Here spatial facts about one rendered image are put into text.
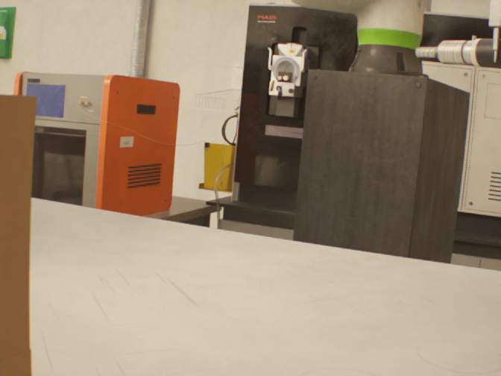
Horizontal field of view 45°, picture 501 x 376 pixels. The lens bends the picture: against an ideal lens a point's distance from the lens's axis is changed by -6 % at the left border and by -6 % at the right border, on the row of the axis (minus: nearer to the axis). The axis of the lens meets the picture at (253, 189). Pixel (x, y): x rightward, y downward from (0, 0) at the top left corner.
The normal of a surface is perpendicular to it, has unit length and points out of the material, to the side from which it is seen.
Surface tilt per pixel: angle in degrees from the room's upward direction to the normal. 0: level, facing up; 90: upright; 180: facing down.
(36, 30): 90
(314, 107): 90
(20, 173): 90
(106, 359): 0
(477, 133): 90
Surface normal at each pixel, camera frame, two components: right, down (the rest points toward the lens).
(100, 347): 0.08, -0.99
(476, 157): -0.36, 0.08
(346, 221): -0.55, 0.06
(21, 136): 0.90, 0.13
